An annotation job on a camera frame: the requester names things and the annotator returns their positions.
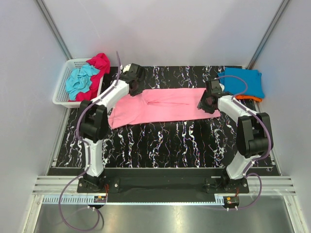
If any pink t shirt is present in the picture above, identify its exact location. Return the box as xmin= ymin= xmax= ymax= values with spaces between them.
xmin=108 ymin=88 xmax=221 ymax=129

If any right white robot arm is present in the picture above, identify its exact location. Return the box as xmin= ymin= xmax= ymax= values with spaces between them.
xmin=197 ymin=79 xmax=273 ymax=192

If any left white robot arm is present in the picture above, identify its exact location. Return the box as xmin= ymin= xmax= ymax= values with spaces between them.
xmin=76 ymin=63 xmax=146 ymax=192

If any folded orange t shirt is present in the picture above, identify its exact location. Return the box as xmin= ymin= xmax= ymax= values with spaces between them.
xmin=235 ymin=95 xmax=262 ymax=102

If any folded teal t shirt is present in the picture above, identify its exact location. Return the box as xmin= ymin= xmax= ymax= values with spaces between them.
xmin=218 ymin=67 xmax=265 ymax=99

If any red t shirt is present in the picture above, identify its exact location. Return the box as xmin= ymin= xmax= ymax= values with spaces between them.
xmin=69 ymin=53 xmax=110 ymax=102

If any light blue t shirt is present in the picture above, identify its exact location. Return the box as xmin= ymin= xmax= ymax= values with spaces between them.
xmin=65 ymin=64 xmax=100 ymax=101

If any white plastic basket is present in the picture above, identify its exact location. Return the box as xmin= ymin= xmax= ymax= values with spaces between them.
xmin=52 ymin=58 xmax=104 ymax=108

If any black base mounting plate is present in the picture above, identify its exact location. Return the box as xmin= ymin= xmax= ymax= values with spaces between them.
xmin=77 ymin=176 xmax=249 ymax=194

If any white slotted cable duct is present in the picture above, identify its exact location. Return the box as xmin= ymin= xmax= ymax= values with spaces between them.
xmin=43 ymin=195 xmax=225 ymax=206

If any aluminium frame rail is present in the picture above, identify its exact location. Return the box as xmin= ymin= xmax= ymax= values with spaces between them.
xmin=33 ymin=176 xmax=296 ymax=196

